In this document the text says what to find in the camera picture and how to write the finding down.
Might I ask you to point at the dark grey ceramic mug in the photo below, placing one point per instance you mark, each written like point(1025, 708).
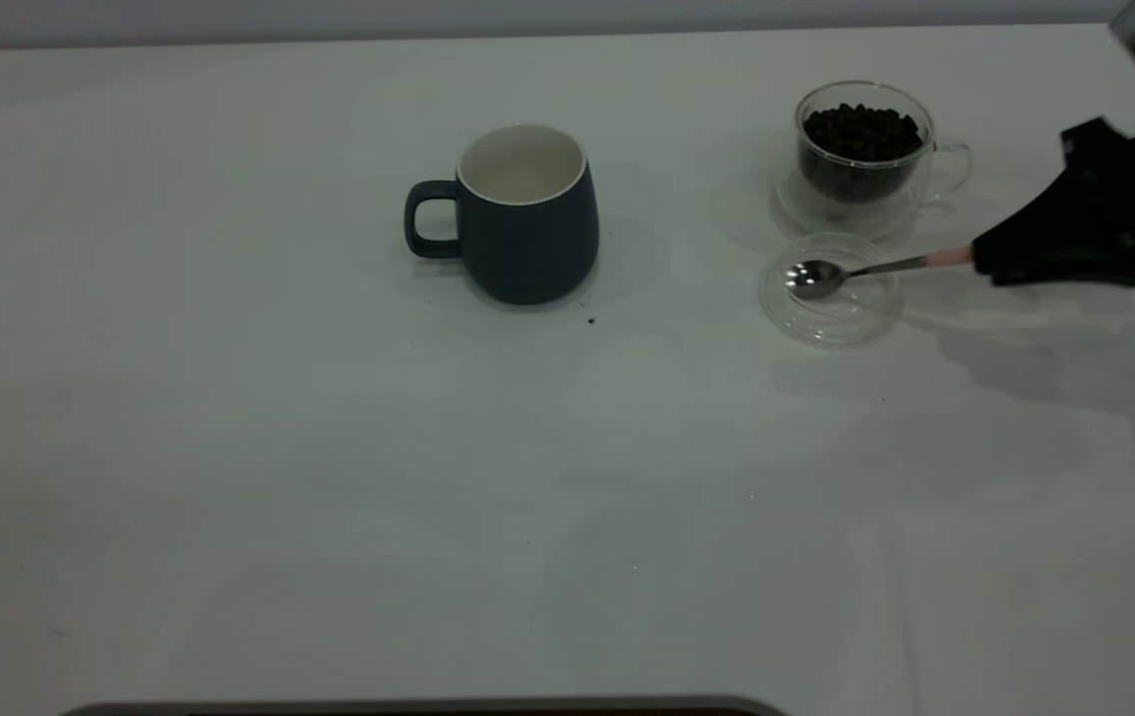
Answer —
point(532, 249)

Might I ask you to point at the dark coffee beans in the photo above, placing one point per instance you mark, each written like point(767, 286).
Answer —
point(860, 144)

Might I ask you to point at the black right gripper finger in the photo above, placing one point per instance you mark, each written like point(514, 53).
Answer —
point(1074, 275)
point(1064, 234)

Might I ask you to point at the clear glass round lid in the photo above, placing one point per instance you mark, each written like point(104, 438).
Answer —
point(836, 323)

